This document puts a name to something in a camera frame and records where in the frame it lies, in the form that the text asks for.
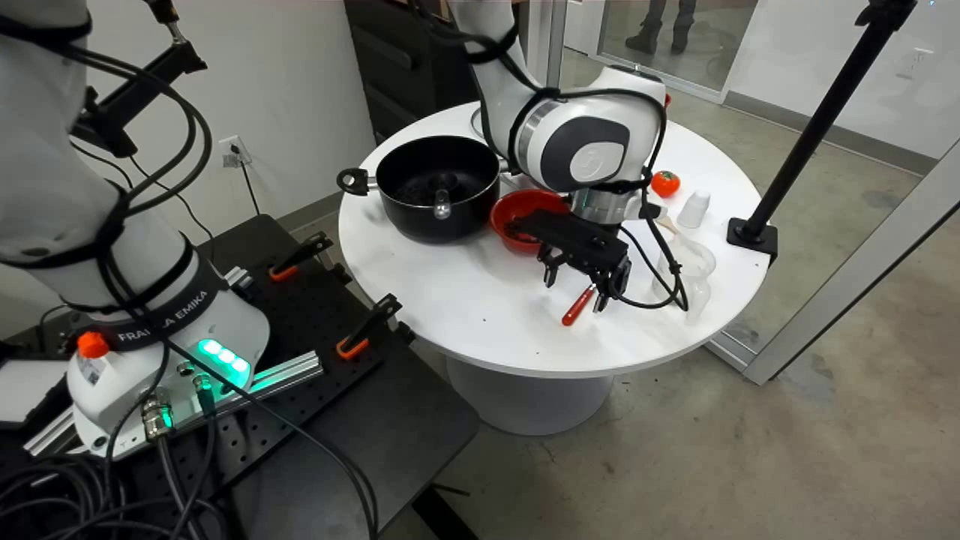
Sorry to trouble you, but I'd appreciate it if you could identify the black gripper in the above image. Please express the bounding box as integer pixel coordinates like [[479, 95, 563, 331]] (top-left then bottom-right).
[[519, 209, 631, 313]]

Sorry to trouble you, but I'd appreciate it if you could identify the red handled metal spoon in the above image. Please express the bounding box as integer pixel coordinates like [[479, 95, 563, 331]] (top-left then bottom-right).
[[560, 284, 598, 326]]

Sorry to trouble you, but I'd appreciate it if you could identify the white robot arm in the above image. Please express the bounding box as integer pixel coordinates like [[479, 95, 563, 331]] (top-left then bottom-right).
[[450, 0, 669, 306]]

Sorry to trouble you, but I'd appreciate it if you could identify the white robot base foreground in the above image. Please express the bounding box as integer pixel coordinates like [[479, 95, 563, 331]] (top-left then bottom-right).
[[0, 0, 271, 458]]

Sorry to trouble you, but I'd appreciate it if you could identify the red bowl with beans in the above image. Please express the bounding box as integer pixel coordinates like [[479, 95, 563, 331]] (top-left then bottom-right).
[[489, 189, 569, 256]]

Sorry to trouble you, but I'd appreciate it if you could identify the black cooking pot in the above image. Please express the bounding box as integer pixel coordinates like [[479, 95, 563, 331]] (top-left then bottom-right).
[[336, 135, 497, 245]]

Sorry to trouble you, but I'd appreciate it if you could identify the clear plastic measuring cup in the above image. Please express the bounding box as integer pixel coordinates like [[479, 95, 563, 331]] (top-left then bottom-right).
[[651, 235, 716, 314]]

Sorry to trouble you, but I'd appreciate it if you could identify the orange toy tomato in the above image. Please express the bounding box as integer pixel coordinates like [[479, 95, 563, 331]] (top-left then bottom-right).
[[651, 171, 681, 199]]

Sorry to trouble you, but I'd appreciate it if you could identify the small white plastic cup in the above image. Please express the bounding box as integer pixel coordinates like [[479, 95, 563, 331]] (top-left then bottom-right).
[[677, 192, 711, 227]]

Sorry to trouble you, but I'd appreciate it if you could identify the black orange clamp lower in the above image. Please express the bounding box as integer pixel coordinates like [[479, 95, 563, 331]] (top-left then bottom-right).
[[336, 293, 403, 362]]

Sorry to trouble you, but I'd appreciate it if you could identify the black orange clamp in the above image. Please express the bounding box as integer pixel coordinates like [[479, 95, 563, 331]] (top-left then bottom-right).
[[336, 293, 403, 362], [268, 235, 332, 281]]

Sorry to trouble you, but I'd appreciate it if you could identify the black orange clamp upper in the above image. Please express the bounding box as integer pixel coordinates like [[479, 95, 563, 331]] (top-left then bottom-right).
[[268, 235, 332, 281]]

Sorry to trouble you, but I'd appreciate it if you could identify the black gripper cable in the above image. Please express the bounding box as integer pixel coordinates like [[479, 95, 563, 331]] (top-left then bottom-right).
[[613, 199, 694, 314]]

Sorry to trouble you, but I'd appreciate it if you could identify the white round table pedestal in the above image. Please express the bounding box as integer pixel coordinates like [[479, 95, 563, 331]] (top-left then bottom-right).
[[448, 361, 613, 437]]

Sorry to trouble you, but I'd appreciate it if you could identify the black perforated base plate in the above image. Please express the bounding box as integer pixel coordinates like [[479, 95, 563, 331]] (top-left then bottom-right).
[[0, 212, 479, 540]]

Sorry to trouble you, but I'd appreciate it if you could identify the wall power outlet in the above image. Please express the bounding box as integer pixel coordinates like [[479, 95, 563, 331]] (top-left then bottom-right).
[[220, 135, 252, 169]]

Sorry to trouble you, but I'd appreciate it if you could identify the black camera stand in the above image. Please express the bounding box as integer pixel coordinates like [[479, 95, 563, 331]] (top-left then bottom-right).
[[727, 0, 919, 258]]

